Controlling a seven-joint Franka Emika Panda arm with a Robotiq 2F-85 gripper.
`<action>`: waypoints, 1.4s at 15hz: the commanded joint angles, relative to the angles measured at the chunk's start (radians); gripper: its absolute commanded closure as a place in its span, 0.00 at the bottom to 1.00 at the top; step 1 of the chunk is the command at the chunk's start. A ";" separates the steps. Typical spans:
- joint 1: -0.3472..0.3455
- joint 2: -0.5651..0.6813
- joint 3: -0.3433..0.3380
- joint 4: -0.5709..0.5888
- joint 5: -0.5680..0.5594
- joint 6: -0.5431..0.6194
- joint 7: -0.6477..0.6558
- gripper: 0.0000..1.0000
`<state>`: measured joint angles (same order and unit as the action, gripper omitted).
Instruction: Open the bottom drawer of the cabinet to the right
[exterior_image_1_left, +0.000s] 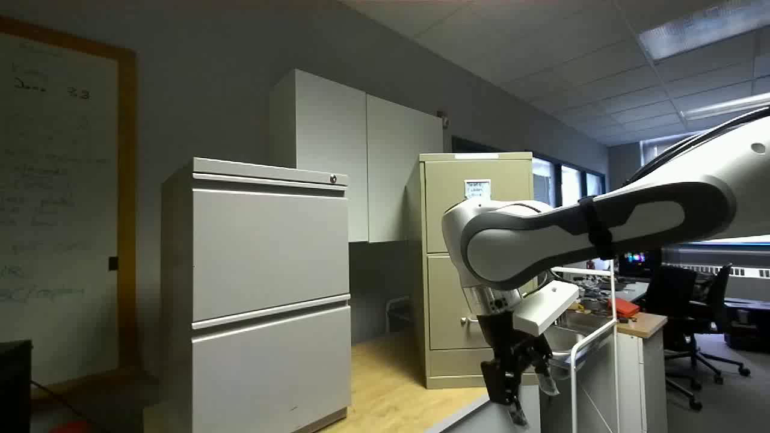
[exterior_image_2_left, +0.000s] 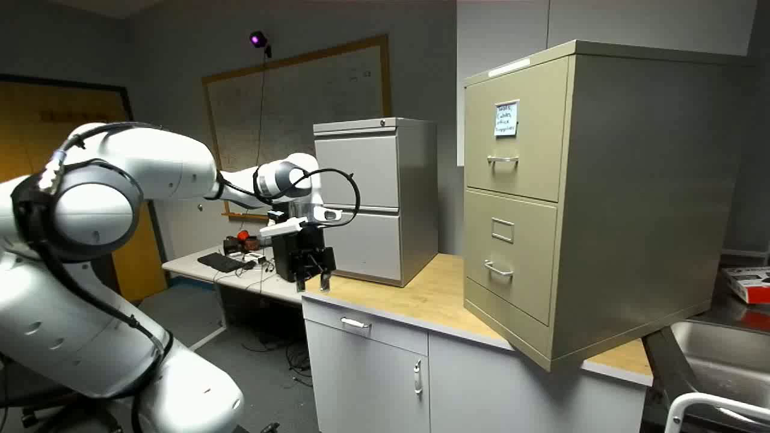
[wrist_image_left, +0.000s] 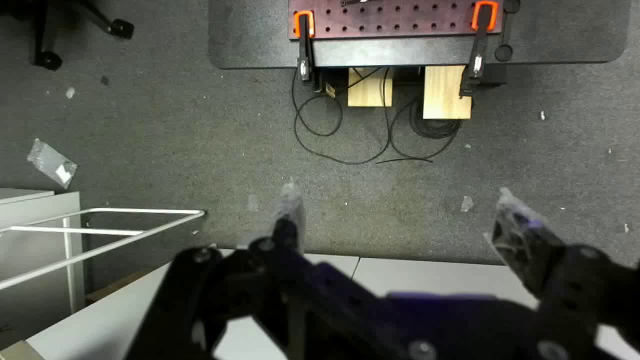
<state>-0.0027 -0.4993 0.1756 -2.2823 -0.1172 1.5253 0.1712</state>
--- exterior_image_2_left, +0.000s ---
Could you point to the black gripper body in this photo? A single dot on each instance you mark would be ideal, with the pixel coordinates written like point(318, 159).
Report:
point(302, 254)

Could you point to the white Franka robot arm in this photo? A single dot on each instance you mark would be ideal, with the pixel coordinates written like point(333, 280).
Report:
point(159, 159)

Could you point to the grey base cabinet drawer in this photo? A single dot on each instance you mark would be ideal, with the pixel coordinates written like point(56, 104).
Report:
point(393, 330)

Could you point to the grey base cabinet door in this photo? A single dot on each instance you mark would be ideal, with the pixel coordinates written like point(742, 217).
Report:
point(362, 387)

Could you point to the grey metal filing cabinet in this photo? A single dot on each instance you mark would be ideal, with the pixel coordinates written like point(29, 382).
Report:
point(375, 170)

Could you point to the grey base cabinet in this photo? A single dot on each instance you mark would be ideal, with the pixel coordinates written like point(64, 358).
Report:
point(497, 393)

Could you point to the beige drawer with paper label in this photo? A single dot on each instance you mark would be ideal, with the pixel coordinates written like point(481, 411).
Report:
point(521, 80)

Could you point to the beige metal filing cabinet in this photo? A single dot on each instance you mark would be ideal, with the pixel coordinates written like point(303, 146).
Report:
point(651, 201)

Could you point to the red tool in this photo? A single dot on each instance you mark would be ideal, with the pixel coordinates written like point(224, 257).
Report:
point(242, 240)

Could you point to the black keyboard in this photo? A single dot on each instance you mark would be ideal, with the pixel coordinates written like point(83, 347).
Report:
point(220, 262)

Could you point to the wood framed whiteboard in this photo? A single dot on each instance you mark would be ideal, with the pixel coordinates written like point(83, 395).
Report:
point(320, 87)

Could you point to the white paper label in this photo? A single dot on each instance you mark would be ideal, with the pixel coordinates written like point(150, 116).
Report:
point(505, 118)

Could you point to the yellow wooden door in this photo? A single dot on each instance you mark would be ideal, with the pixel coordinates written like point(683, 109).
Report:
point(31, 122)

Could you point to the stainless steel sink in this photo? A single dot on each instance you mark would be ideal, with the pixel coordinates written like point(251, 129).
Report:
point(722, 352)

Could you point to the red and white box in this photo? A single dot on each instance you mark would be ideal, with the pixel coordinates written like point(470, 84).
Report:
point(749, 282)

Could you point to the metal label holder frame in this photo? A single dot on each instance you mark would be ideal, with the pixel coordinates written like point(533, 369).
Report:
point(500, 230)

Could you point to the wall camera with purple light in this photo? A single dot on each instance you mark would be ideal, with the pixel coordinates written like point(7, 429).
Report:
point(259, 40)

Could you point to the white tube frame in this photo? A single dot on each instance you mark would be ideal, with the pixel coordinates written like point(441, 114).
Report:
point(681, 402)

